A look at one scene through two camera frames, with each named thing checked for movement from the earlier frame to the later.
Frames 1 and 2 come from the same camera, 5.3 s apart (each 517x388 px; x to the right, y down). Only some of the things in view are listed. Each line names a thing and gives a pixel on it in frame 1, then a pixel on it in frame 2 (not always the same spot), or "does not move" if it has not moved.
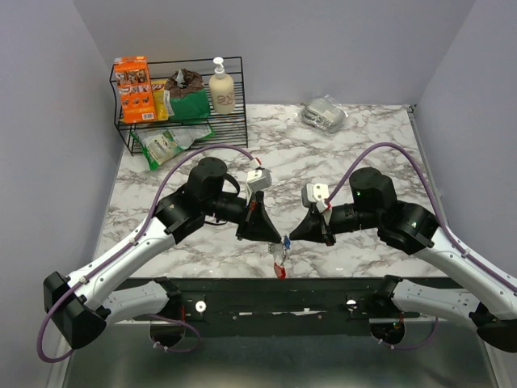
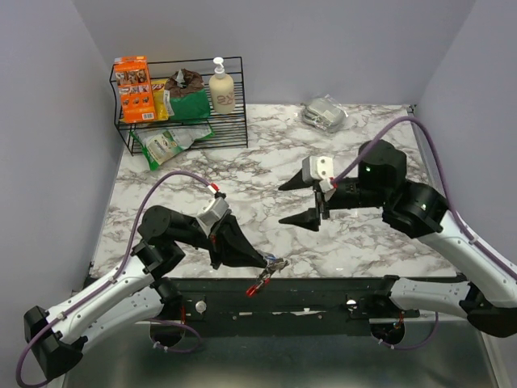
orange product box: (136, 88) does not move
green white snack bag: (159, 144) does not move
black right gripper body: (328, 235) -> (324, 205)
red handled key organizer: (278, 250) -> (264, 280)
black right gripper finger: (310, 229) -> (296, 182)
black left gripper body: (243, 225) -> (214, 238)
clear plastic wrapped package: (325, 112) does not move
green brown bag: (186, 97) does not move
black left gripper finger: (261, 225) -> (235, 250)
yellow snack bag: (161, 111) does not move
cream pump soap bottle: (222, 88) does not move
